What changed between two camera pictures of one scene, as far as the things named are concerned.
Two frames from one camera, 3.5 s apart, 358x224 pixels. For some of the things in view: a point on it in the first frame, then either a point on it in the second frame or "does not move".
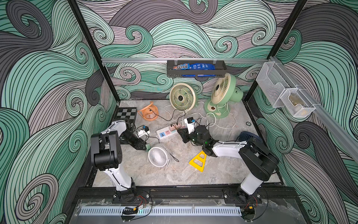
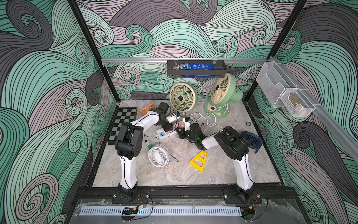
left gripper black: (139, 142) to (170, 127)
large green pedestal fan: (224, 92) does not move
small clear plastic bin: (297, 104) does not move
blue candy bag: (196, 66) does not move
